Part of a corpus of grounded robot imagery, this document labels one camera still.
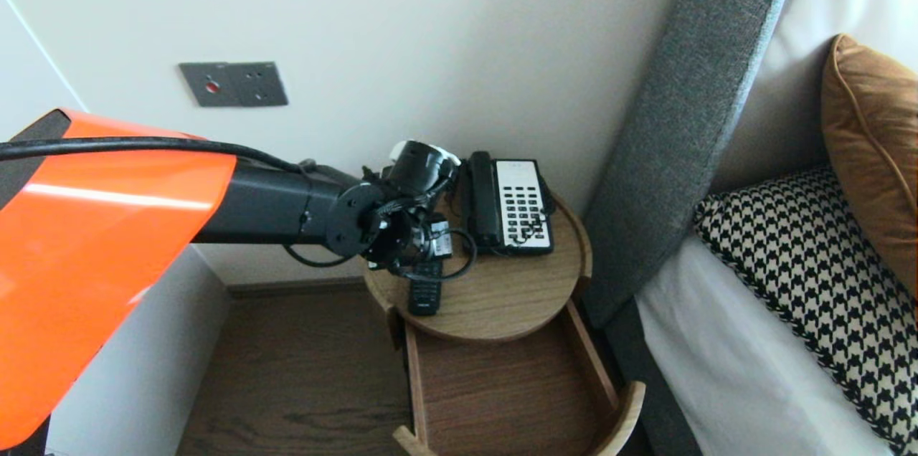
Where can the brown wooden baseboard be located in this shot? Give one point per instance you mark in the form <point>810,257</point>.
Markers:
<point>301,289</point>

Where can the grey wall switch panel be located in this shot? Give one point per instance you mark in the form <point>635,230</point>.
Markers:
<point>235,84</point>

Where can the black and white telephone base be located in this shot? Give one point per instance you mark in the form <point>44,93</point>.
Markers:
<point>523,205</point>

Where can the beige pillow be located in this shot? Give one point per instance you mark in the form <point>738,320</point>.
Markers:
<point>774,133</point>

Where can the round wooden side table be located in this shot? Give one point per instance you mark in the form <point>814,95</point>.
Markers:
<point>502,398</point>

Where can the round wooden bedside table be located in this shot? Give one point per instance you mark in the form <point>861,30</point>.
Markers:
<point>502,298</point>

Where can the grey fabric headboard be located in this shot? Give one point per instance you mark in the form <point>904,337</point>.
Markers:
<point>667,155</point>

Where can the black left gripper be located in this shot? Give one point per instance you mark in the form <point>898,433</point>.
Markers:
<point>419,241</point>

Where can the brown velvet cushion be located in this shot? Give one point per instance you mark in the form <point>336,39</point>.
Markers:
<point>868,140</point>

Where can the black tv remote control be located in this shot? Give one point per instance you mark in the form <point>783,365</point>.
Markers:
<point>424,298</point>

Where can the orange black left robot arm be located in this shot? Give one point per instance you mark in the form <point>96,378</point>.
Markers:
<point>107,226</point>

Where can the black white houndstooth pillow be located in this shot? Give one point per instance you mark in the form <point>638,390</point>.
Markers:
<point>803,262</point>

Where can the black telephone handset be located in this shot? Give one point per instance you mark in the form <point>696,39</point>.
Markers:
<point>484,205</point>

